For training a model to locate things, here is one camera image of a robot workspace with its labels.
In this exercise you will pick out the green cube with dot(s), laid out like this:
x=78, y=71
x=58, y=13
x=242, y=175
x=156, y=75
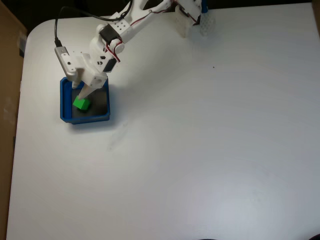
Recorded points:
x=82, y=104

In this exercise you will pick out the blue box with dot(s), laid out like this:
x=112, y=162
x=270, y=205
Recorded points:
x=65, y=112

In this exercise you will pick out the brown cardboard box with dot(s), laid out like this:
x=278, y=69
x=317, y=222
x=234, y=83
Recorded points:
x=8, y=100

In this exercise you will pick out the grey label sticker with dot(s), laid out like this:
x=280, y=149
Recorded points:
x=22, y=45

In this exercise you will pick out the silver camera box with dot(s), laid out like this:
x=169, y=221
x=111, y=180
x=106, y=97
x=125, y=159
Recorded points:
x=65, y=61

